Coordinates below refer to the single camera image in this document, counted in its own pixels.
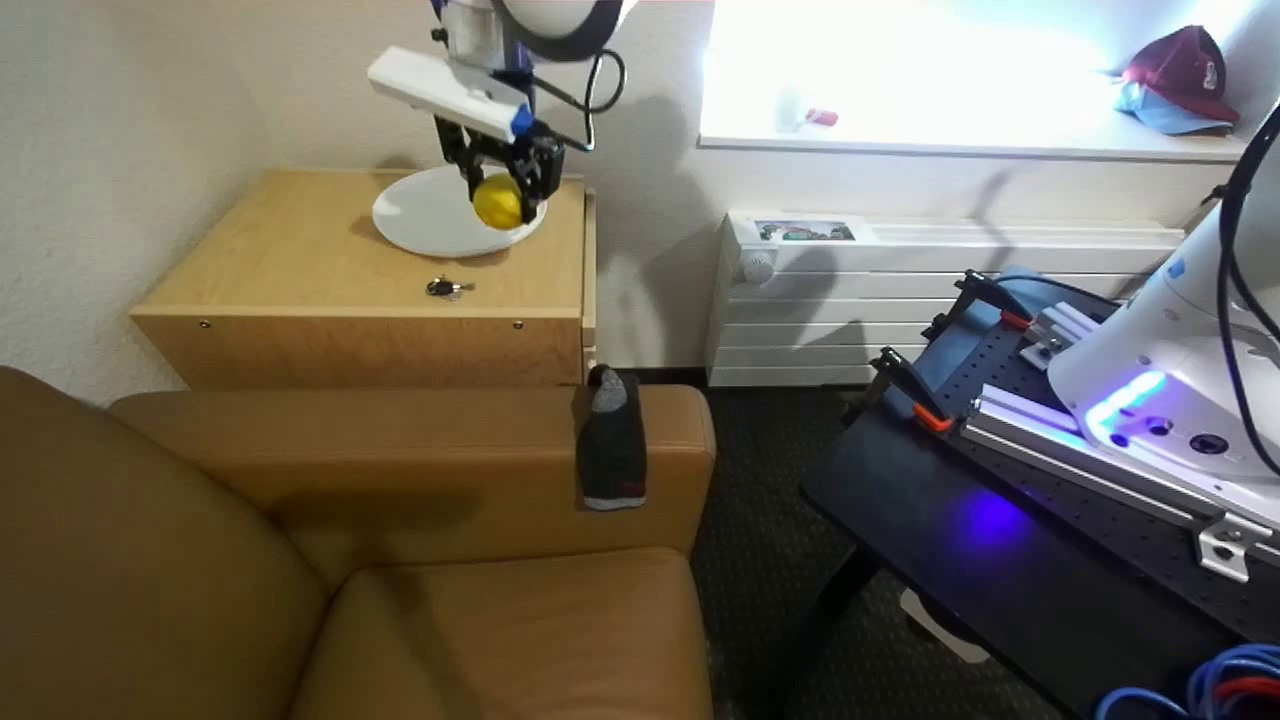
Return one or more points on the aluminium rail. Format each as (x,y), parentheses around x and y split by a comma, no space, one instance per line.
(1067,458)

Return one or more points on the light wooden cabinet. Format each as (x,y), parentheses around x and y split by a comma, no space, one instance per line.
(292,267)

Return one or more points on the yellow lemon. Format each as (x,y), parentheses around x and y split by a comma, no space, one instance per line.
(498,202)

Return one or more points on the small white cup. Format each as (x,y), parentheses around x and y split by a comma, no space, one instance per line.
(791,112)

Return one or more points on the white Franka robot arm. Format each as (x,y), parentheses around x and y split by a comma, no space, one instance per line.
(1174,361)

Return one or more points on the brown leather sofa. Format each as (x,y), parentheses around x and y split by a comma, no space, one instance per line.
(201,575)

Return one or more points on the maroon and blue cap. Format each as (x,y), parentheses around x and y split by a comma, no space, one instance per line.
(1180,73)

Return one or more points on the white round plate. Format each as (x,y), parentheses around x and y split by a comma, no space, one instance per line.
(425,223)

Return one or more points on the white floor plate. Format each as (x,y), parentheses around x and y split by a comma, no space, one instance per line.
(942,624)

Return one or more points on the black robot table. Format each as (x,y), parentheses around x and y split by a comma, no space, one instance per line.
(960,532)

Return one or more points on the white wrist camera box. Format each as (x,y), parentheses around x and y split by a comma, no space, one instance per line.
(443,80)

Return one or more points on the small black object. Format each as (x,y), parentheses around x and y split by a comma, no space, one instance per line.
(449,287)

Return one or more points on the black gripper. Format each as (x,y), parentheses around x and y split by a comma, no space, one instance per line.
(514,151)

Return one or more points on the white wall radiator unit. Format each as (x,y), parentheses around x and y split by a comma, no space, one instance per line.
(852,304)

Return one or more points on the small red cylinder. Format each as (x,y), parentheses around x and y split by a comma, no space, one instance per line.
(822,117)

